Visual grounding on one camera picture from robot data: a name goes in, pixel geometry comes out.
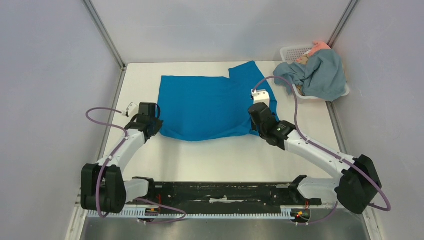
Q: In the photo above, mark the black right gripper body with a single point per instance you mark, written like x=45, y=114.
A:
x=257, y=122

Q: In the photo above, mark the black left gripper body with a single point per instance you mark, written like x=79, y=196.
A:
x=157, y=124

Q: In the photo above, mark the bright blue t shirt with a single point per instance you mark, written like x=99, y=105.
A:
x=200, y=108

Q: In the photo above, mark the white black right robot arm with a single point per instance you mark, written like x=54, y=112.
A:
x=354, y=181

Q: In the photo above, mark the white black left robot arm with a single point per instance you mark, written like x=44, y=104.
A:
x=103, y=188

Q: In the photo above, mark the white plastic laundry basket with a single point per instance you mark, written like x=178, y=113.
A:
x=289, y=54

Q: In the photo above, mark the tan t shirt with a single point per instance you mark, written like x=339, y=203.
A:
x=302, y=60

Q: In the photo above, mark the grey-blue t shirt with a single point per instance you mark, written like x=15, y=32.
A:
x=322, y=77

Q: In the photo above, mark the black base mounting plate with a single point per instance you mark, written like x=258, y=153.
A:
x=228, y=197

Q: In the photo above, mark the pink t shirt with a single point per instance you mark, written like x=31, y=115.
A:
x=317, y=46

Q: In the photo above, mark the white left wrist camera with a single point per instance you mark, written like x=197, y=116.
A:
x=131, y=110

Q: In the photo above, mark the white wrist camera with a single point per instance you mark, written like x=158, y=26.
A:
x=260, y=96
x=131, y=110

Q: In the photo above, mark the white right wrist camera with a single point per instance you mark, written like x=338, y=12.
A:
x=260, y=96

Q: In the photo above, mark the white slotted cable duct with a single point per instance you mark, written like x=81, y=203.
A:
x=140, y=212

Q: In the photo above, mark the aluminium front frame rail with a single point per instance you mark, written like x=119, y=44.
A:
x=78, y=200

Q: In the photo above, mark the aluminium corner frame post left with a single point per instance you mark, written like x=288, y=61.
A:
x=104, y=33

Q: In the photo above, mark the aluminium corner frame post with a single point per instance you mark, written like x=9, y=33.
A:
x=104, y=33
x=352, y=4

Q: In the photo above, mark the aluminium corner frame post right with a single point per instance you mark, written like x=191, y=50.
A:
x=352, y=4

